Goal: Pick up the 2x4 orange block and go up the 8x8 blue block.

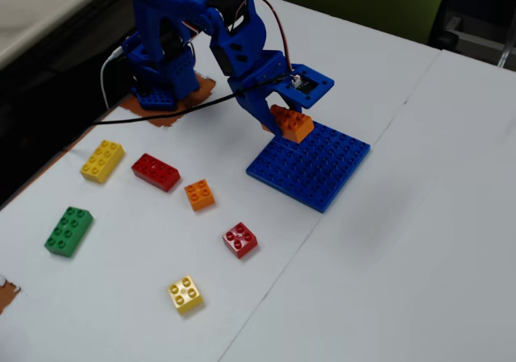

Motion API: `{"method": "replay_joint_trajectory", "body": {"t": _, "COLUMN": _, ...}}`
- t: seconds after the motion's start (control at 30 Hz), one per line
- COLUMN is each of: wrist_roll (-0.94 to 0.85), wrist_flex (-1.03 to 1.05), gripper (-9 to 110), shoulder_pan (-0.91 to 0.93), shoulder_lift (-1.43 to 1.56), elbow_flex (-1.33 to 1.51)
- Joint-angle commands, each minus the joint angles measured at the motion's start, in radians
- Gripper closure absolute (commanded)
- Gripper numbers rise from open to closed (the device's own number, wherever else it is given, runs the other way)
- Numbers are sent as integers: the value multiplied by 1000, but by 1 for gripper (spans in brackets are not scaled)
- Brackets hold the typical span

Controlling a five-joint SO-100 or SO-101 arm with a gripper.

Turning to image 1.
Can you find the black chair with metal frame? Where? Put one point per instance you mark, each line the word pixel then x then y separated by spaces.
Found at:
pixel 475 11

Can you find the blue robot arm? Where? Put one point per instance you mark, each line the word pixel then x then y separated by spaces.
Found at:
pixel 238 35

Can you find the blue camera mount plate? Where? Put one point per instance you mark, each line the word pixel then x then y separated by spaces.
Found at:
pixel 318 90

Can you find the orange 2x4 block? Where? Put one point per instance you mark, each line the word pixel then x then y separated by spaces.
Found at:
pixel 298 126

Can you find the yellow 2x4 block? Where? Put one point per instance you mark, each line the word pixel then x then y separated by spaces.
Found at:
pixel 101 162

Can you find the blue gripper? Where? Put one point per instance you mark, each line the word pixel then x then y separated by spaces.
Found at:
pixel 251 96

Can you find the yellow 2x2 block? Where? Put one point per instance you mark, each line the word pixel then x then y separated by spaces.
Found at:
pixel 185 294

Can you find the red 2x4 block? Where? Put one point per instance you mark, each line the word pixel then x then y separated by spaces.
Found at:
pixel 155 172

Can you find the orange 2x2 block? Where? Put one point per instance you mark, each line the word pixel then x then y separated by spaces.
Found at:
pixel 199 194

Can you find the green 2x4 block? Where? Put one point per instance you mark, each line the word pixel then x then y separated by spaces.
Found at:
pixel 67 233

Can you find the red 2x2 block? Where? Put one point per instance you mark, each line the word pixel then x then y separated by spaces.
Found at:
pixel 240 240

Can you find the white board sheet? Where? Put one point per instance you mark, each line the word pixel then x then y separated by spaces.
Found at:
pixel 121 329
pixel 403 257

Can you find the white desk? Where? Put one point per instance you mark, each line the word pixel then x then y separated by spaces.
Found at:
pixel 40 7

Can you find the blue 8x8 baseplate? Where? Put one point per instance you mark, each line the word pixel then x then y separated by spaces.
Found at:
pixel 314 172

